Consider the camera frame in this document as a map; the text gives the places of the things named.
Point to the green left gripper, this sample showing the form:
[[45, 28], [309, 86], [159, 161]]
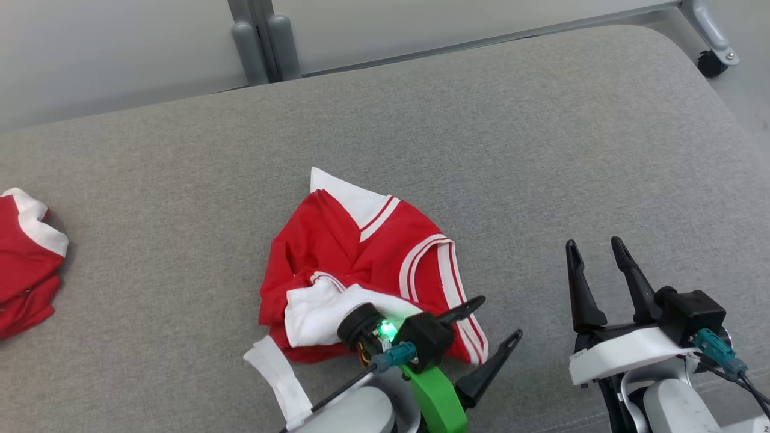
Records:
[[439, 403]]

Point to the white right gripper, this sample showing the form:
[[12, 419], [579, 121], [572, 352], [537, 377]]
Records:
[[625, 355]]

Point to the red white basketball jersey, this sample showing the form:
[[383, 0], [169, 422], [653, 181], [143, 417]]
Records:
[[361, 258]]

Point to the red shorts with white trim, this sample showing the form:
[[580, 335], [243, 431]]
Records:
[[24, 270]]

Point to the grey fabric sofa cushion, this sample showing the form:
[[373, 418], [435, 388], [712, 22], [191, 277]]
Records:
[[541, 180]]

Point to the black caster wheel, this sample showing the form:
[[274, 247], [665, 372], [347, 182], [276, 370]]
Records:
[[713, 65]]

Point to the grey partition leg with caster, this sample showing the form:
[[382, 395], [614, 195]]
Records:
[[707, 27]]

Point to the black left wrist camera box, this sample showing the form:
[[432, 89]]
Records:
[[424, 340]]

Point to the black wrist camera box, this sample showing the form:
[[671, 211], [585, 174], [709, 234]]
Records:
[[692, 313], [424, 340]]

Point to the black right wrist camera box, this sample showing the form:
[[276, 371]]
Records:
[[692, 313]]

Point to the grey partition bottom rail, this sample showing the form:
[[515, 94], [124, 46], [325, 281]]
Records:
[[481, 42]]

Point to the grey rounded post foot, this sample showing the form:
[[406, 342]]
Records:
[[284, 48], [249, 54]]

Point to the grey partition post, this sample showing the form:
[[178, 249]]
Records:
[[243, 9]]

